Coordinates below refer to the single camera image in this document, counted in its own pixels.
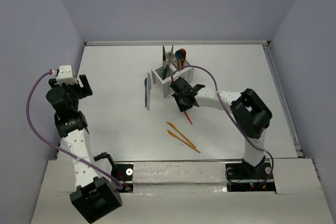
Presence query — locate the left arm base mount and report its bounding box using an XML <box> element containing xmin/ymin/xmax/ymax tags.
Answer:
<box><xmin>112</xmin><ymin>163</ymin><xmax>134</xmax><ymax>193</ymax></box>

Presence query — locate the metal knife teal handle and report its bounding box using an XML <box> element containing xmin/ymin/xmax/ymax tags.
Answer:
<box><xmin>164</xmin><ymin>45</ymin><xmax>174</xmax><ymax>76</ymax></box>

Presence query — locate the orange-red plastic knife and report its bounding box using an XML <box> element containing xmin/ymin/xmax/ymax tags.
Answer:
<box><xmin>184</xmin><ymin>111</ymin><xmax>193</xmax><ymax>125</ymax></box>

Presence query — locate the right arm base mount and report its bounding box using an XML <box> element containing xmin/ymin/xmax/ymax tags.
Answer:
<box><xmin>225</xmin><ymin>162</ymin><xmax>276</xmax><ymax>192</ymax></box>

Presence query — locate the blue plastic knife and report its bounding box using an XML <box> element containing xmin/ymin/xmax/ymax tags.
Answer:
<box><xmin>144</xmin><ymin>78</ymin><xmax>148</xmax><ymax>108</ymax></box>

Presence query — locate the pink plastic knife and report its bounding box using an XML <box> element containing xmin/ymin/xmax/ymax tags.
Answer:
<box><xmin>146</xmin><ymin>72</ymin><xmax>152</xmax><ymax>110</ymax></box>

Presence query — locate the metal knife black handle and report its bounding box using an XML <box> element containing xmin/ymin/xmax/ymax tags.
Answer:
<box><xmin>162</xmin><ymin>45</ymin><xmax>166</xmax><ymax>80</ymax></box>

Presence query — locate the blue plastic spoon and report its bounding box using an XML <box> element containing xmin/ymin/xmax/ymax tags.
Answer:
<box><xmin>175</xmin><ymin>49</ymin><xmax>182</xmax><ymax>68</ymax></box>

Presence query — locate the white two-compartment utensil caddy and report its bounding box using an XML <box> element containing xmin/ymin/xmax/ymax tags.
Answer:
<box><xmin>151</xmin><ymin>60</ymin><xmax>194</xmax><ymax>98</ymax></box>

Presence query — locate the orange-red plastic spoon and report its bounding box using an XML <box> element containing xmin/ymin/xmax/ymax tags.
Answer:
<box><xmin>181</xmin><ymin>49</ymin><xmax>186</xmax><ymax>61</ymax></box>

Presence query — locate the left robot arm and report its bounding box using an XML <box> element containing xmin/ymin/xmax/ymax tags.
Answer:
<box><xmin>46</xmin><ymin>72</ymin><xmax>123</xmax><ymax>223</ymax></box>

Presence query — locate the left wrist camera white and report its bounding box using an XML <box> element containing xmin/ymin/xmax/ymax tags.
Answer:
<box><xmin>50</xmin><ymin>65</ymin><xmax>78</xmax><ymax>86</ymax></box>

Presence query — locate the yellow plastic knife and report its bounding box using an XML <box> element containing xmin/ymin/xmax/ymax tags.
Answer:
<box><xmin>167</xmin><ymin>130</ymin><xmax>200</xmax><ymax>153</ymax></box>
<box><xmin>166</xmin><ymin>122</ymin><xmax>196</xmax><ymax>147</ymax></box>

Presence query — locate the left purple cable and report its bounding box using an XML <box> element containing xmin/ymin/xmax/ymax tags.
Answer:
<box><xmin>25</xmin><ymin>71</ymin><xmax>124</xmax><ymax>189</ymax></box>

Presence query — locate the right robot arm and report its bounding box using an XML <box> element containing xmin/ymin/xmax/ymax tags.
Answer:
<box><xmin>170</xmin><ymin>78</ymin><xmax>272</xmax><ymax>178</ymax></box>

